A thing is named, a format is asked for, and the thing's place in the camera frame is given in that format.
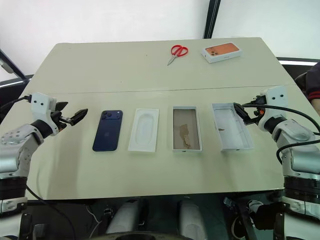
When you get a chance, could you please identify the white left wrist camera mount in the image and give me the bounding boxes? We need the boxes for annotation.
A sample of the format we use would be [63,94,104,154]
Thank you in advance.
[29,91,61,137]

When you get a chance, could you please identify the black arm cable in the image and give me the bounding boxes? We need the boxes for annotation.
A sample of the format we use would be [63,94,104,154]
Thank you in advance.
[243,102,320,173]
[0,95,32,111]

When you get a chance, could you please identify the white sneaker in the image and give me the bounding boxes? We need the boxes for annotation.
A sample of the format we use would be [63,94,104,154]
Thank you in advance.
[246,199,263,213]

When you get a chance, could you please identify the grey metal frame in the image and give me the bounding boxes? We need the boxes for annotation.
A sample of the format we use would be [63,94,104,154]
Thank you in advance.
[0,48,34,88]

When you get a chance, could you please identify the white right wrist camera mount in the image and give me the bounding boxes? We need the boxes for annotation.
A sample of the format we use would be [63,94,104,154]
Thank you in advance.
[259,85,287,126]

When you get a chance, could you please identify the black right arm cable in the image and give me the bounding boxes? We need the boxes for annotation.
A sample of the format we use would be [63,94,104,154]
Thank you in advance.
[243,102,320,173]

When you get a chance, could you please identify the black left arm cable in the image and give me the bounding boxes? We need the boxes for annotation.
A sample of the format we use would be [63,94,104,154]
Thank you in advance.
[0,95,32,111]

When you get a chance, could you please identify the white moulded tray insert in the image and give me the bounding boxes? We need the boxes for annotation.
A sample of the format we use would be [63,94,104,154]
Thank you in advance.
[127,107,160,153]

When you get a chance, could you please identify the red handled scissors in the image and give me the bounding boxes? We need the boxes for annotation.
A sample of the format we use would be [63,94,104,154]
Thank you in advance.
[166,44,190,67]

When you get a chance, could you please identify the orange printed phone box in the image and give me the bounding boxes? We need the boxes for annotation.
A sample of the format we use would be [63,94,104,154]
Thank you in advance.
[201,42,245,64]

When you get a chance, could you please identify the white phone box base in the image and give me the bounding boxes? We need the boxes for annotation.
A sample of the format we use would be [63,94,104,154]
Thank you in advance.
[171,105,203,153]

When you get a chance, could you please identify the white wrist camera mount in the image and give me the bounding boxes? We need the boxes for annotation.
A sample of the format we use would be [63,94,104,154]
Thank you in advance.
[29,91,61,137]
[259,85,287,126]

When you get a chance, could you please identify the black vertical pillar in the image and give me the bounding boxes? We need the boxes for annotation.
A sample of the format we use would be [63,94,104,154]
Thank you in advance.
[203,0,222,40]

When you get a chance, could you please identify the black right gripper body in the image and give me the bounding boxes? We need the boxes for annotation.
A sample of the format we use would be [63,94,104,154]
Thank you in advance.
[249,95,266,126]

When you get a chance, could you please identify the black trouser leg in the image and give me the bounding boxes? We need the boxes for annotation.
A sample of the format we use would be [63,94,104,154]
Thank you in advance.
[253,202,285,235]

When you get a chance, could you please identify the black bar with white strip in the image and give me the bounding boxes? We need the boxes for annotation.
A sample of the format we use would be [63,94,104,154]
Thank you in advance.
[276,56,320,67]

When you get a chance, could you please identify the dark blue smartphone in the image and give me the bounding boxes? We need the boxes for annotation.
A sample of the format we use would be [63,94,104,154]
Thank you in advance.
[92,109,124,153]

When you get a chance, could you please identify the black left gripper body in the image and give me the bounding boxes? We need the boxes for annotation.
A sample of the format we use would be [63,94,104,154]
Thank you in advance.
[51,111,73,132]

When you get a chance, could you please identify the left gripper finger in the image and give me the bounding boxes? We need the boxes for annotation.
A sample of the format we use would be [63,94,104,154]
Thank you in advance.
[67,108,89,126]
[55,101,69,112]

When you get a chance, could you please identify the person in striped sweater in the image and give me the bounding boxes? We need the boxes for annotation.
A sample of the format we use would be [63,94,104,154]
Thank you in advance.
[294,62,320,102]

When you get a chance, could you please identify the thin black loose cable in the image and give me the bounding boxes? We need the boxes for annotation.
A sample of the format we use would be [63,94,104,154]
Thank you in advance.
[24,184,77,240]

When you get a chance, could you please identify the white rounded leg cover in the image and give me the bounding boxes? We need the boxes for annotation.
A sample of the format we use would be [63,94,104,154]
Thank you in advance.
[178,199,208,238]
[106,199,141,236]

